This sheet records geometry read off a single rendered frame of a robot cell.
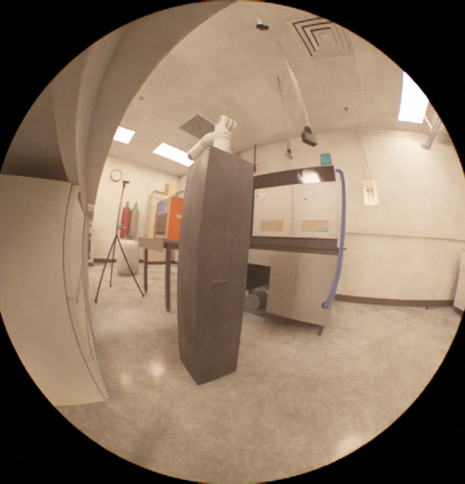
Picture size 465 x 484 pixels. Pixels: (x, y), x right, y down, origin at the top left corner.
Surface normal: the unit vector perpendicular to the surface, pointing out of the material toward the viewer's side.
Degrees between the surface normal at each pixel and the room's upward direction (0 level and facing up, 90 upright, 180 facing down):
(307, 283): 90
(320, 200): 90
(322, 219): 90
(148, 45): 180
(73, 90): 180
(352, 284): 90
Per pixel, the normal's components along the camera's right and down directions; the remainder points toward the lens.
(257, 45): -0.07, 1.00
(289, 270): -0.62, -0.06
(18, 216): 0.77, 0.04
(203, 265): 0.60, 0.03
